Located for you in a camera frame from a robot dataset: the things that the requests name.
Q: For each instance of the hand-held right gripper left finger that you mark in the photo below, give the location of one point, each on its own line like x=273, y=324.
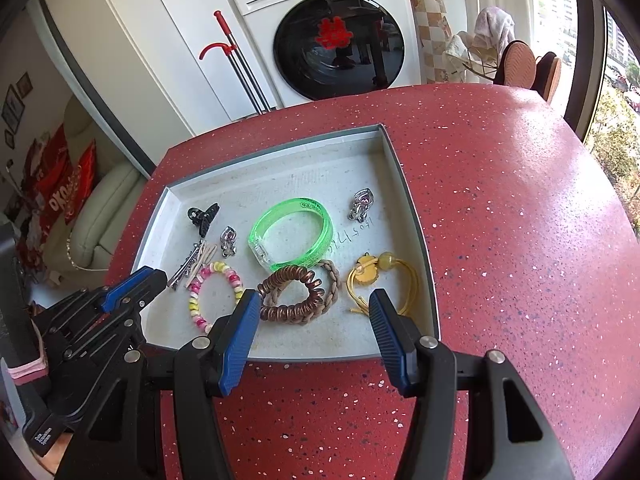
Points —
x=240, y=345

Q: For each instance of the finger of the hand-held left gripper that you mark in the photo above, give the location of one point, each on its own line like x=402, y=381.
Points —
x=150, y=290
x=125, y=290

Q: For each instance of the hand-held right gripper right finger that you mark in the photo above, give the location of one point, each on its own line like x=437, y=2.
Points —
x=390, y=340

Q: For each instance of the black claw hair clip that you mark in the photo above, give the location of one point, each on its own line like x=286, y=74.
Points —
x=202, y=217

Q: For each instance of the grey shallow box tray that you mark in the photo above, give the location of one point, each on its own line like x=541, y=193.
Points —
x=300, y=175

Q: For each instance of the silver bobby hair pins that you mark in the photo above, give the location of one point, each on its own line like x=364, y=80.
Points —
x=180, y=277

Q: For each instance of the small white hair clip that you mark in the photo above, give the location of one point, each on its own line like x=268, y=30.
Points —
x=202, y=265

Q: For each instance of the cream sofa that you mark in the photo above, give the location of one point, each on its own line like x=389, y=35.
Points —
x=100, y=205

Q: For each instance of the silver metal hair clip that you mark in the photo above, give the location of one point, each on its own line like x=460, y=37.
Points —
x=361, y=202
x=228, y=240

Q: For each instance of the red printed bag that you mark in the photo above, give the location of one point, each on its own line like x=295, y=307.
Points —
x=47, y=152
x=70, y=185

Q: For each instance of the white tall cabinet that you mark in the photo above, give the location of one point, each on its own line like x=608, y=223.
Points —
x=150, y=35

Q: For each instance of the white front-load washing machine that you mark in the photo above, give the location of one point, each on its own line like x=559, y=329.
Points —
x=260, y=35

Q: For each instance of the metal drying rack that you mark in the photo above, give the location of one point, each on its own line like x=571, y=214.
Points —
x=480, y=67

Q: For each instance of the cream patterned cloth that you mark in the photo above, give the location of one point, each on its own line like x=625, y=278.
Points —
x=460, y=50

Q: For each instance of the slipper with orange sole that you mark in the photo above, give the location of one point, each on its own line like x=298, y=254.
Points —
x=517, y=62
x=549, y=77

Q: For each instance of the white hanging towel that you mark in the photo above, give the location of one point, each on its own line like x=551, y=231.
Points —
x=492, y=25

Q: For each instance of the wall picture frame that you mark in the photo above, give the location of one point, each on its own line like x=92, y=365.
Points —
x=25, y=84
x=9, y=137
x=13, y=107

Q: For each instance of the dark window frame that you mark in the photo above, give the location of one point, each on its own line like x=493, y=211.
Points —
x=585, y=60

